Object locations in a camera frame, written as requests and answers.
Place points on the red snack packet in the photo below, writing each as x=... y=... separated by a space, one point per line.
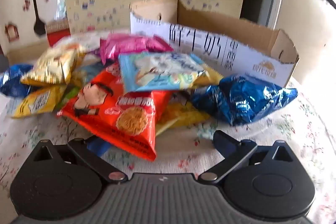
x=118 y=113

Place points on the white refrigerator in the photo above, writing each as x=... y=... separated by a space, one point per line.
x=302 y=29

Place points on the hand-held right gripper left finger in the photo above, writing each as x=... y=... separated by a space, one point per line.
x=98 y=148

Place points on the pale yellow snack packet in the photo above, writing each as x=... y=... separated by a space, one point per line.
x=52 y=64

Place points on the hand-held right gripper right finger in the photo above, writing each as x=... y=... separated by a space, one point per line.
x=225 y=144

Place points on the pink snack packet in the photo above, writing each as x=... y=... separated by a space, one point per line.
x=131 y=44

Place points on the red gift box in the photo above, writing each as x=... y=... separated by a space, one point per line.
x=56 y=37

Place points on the floral tablecloth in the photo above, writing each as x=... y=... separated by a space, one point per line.
x=183 y=150

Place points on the printed cardboard box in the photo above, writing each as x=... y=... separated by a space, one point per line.
x=199 y=43

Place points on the blue foil snack packet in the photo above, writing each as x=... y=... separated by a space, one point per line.
x=244 y=98
x=13 y=79

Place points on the green snack packet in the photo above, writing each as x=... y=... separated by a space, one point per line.
x=69 y=96

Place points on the light blue snack packet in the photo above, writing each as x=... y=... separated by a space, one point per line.
x=157 y=69

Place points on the red frame wall sticker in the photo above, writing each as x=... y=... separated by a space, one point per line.
x=11 y=32

